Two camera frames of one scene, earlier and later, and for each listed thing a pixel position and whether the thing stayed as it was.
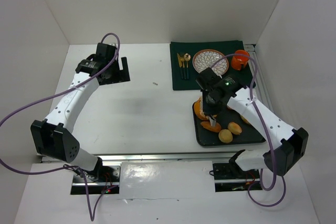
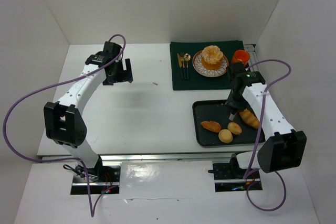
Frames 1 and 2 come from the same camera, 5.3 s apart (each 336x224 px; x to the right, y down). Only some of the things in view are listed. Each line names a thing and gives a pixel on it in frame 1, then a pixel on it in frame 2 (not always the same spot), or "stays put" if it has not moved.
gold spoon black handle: x=187 y=57 stays put
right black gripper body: x=208 y=106 -> x=235 y=105
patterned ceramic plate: x=205 y=59 stays put
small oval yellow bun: x=234 y=128 stays put
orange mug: x=239 y=62 stays put
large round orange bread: x=198 y=108 -> x=211 y=57
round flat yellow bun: x=225 y=136 stays put
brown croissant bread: x=207 y=125 stays put
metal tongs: x=213 y=121 -> x=231 y=117
